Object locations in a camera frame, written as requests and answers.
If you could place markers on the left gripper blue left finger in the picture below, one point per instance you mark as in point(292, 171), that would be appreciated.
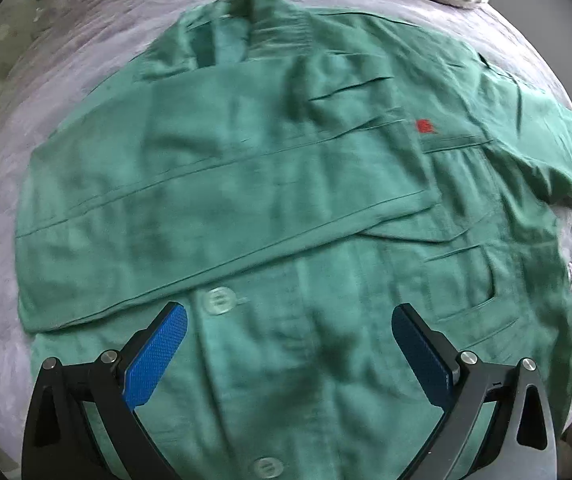
point(59, 440)

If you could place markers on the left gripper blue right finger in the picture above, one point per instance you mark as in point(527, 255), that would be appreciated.
point(519, 442)

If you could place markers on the green button-up shirt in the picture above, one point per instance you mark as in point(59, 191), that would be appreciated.
point(289, 176)

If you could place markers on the grey embossed plush blanket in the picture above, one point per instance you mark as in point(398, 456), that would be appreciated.
point(90, 40)

